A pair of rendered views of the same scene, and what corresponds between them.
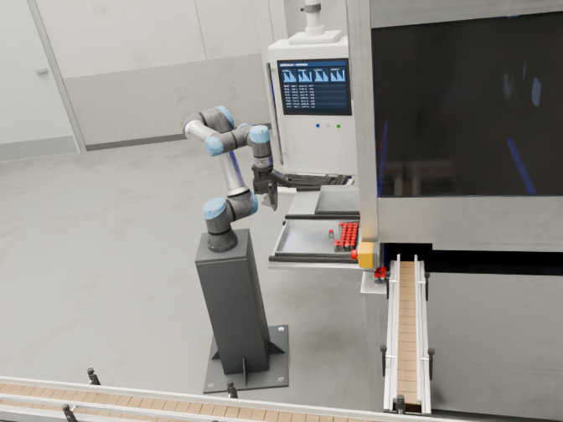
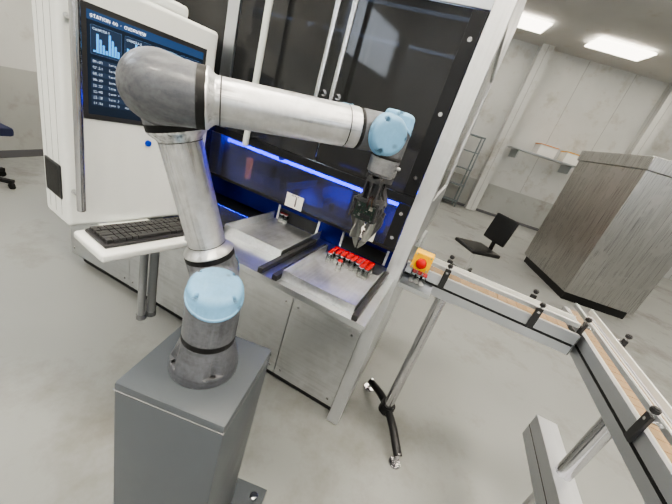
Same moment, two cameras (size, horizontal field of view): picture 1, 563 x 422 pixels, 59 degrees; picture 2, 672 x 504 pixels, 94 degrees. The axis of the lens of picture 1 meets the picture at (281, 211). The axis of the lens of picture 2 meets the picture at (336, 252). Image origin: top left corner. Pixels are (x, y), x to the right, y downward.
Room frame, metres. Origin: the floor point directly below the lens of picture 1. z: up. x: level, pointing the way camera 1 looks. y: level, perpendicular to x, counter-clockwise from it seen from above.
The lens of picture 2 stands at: (1.86, 0.86, 1.40)
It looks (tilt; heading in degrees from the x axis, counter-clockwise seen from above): 23 degrees down; 270
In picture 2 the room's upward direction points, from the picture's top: 18 degrees clockwise
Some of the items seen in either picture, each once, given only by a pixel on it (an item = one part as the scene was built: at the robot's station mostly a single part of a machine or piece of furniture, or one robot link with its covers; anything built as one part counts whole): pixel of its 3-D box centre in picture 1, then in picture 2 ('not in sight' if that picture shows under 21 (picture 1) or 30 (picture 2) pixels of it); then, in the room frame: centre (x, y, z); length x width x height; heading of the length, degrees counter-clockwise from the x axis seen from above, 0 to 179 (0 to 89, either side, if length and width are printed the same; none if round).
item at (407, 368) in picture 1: (407, 325); (485, 293); (1.21, -0.35, 0.92); 0.69 x 0.15 x 0.16; 164
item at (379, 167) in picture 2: (263, 160); (383, 167); (1.81, 0.04, 1.32); 0.08 x 0.08 x 0.05
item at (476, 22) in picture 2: not in sight; (428, 145); (1.67, -0.31, 1.40); 0.05 x 0.01 x 0.80; 164
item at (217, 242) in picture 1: (220, 234); (206, 347); (2.08, 0.31, 0.84); 0.15 x 0.15 x 0.10
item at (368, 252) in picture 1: (368, 254); (422, 260); (1.52, -0.30, 0.99); 0.08 x 0.07 x 0.07; 74
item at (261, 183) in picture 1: (265, 177); (371, 198); (1.81, 0.05, 1.24); 0.09 x 0.08 x 0.12; 74
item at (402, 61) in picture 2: not in sight; (389, 98); (1.85, -0.38, 1.50); 0.43 x 0.01 x 0.59; 164
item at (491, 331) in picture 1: (465, 225); (250, 246); (2.43, -1.06, 0.44); 2.06 x 1.00 x 0.88; 164
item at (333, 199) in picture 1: (352, 200); (276, 231); (2.12, -0.35, 0.90); 0.34 x 0.26 x 0.04; 74
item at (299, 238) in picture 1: (318, 239); (337, 274); (1.83, -0.14, 0.90); 0.34 x 0.26 x 0.04; 73
